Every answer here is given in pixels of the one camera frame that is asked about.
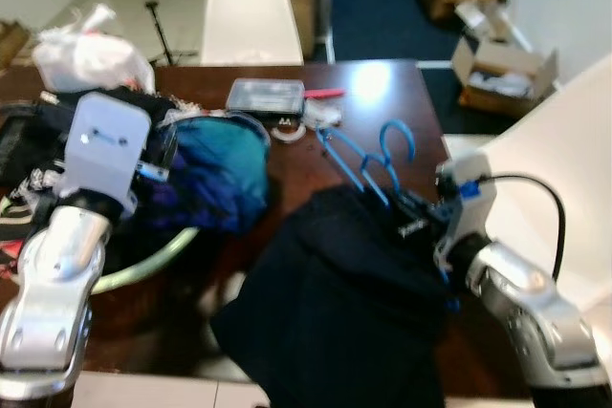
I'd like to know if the teal and purple garment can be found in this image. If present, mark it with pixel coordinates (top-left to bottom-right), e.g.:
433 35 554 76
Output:
143 112 272 237

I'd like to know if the white plastic bag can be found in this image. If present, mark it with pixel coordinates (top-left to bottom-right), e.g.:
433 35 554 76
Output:
33 5 156 94

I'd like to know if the brown wooden cabinet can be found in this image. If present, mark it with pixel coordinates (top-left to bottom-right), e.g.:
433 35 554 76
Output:
287 0 321 55

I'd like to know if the black tripod stand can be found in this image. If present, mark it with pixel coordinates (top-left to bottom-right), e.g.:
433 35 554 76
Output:
143 0 180 67

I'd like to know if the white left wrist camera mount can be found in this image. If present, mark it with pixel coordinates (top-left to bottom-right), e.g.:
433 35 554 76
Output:
59 91 154 213

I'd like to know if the white plastic chair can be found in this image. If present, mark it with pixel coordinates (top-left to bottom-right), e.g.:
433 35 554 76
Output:
478 54 612 352
199 0 305 67

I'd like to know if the clear plastic box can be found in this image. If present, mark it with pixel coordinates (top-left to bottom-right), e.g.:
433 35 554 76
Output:
226 78 307 115

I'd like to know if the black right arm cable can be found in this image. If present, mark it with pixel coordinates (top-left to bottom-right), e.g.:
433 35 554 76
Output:
478 172 568 285

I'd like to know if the small open cardboard box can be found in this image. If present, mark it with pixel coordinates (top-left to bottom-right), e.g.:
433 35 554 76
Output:
451 37 558 118

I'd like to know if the white tangled cord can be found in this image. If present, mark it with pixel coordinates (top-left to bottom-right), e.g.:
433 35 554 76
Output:
271 102 343 143

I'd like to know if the dark navy printed t-shirt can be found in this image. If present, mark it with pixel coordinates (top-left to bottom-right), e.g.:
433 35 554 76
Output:
210 183 460 408

